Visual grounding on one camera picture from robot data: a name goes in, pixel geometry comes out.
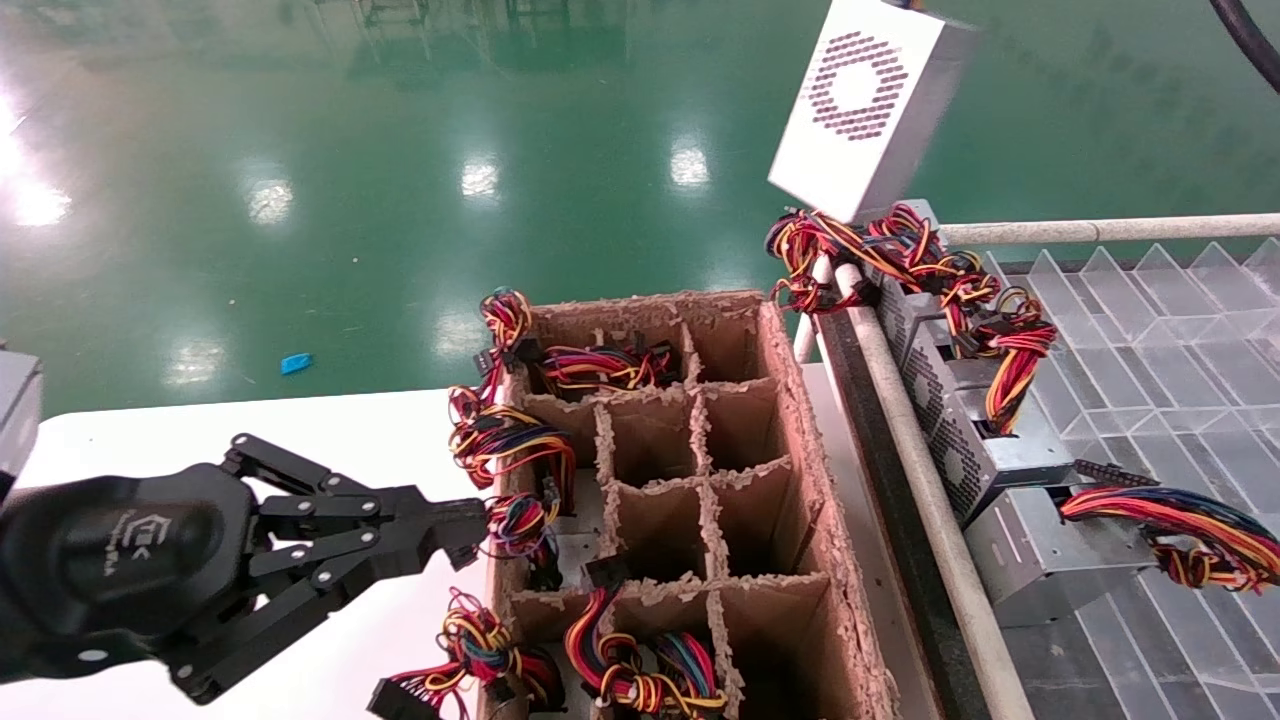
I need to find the clear plastic divider tray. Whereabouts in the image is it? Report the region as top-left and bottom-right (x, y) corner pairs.
(980, 238), (1280, 720)

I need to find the short white pipe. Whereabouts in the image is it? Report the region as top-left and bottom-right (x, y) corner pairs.
(793, 255), (833, 366)

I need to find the colourful wire bundle in box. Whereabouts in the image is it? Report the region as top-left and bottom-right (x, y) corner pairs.
(540, 340), (677, 394)

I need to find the white power supply with wires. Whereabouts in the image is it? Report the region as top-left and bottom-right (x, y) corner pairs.
(768, 0), (981, 227)

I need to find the brown cardboard divider box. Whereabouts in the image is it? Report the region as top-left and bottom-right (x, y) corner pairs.
(478, 290), (901, 720)

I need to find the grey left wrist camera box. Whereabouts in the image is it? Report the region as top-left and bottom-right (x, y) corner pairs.
(0, 350), (44, 481)

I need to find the long white rail pipe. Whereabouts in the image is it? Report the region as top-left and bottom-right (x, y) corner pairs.
(938, 213), (1280, 247)
(835, 262), (1033, 720)

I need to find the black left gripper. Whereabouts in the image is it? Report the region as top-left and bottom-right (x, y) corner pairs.
(0, 432), (491, 706)

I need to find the power supply with colourful wires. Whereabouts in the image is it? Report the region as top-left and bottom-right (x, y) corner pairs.
(563, 588), (731, 720)
(472, 288), (541, 386)
(368, 588), (563, 720)
(448, 385), (579, 491)
(450, 493), (601, 591)

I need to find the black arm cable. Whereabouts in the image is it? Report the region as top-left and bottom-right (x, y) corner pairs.
(1208, 0), (1280, 96)

